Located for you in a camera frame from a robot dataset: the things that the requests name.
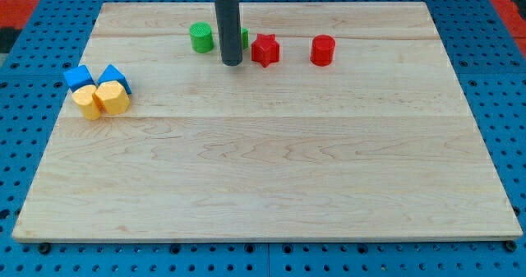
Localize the light wooden board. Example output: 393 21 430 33
12 2 523 243

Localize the red star block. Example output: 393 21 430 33
251 34 280 67

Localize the green cylinder block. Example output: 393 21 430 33
189 21 214 53

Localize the blue cube block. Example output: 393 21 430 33
63 65 95 92

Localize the yellow hexagonal block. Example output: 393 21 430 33
95 81 131 115

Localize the blue triangular block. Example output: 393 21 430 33
98 64 132 95

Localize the red cylinder block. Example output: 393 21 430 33
310 35 336 67

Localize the yellow cylinder block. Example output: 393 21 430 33
72 85 101 121

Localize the green star block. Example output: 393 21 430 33
241 27 249 50

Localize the gray cylindrical pusher rod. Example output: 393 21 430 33
215 0 242 67

